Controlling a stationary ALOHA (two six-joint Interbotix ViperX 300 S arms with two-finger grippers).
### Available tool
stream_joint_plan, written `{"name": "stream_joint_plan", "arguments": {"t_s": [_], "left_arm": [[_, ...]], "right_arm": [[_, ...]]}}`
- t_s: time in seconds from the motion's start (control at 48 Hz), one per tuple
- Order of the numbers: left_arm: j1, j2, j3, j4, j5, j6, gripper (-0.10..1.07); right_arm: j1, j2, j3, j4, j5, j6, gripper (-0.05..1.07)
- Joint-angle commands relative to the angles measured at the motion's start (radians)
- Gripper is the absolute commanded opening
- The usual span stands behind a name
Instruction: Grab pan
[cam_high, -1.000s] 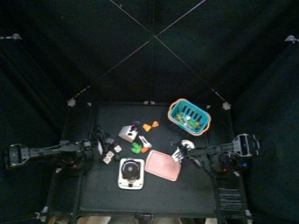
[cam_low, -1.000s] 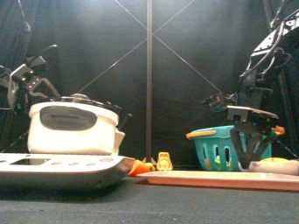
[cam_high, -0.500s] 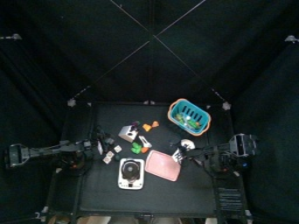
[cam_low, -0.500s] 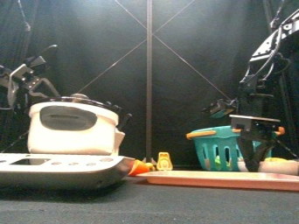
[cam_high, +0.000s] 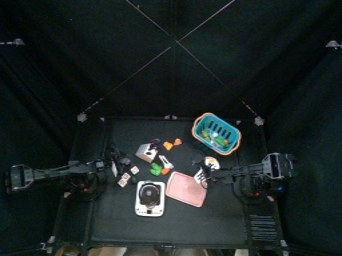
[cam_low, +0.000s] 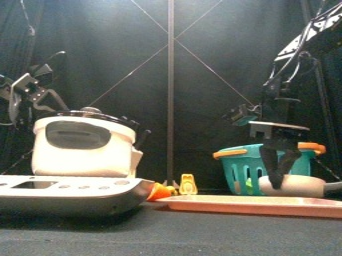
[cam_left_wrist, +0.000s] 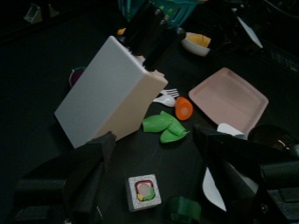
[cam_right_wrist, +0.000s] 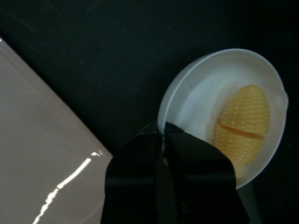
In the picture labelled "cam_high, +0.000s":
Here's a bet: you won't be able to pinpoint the white rounded toy food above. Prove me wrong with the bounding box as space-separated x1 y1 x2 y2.
204 156 222 171

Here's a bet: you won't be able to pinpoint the pink cutting board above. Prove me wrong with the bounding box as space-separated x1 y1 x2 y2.
164 170 208 208

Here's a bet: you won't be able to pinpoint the white toy cube box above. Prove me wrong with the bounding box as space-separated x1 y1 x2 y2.
135 143 159 164

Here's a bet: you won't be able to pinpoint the green leafy toy vegetable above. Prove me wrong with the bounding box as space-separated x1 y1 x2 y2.
148 162 163 177

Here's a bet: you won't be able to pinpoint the white toy utensil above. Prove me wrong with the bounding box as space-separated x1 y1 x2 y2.
158 154 175 170

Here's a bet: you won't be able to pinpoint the white grey toy stove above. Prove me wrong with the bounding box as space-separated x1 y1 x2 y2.
134 179 167 218

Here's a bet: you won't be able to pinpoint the white text label sticker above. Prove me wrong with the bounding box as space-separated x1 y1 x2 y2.
249 214 278 242

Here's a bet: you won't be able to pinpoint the teal basket orange handles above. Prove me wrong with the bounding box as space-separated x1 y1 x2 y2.
191 112 243 157

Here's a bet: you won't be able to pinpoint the thin diagonal brace wire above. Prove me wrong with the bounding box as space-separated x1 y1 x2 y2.
124 0 259 118
82 0 236 116

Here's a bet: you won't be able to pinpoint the thin vertical frame pole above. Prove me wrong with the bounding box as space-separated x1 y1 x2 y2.
170 0 176 118

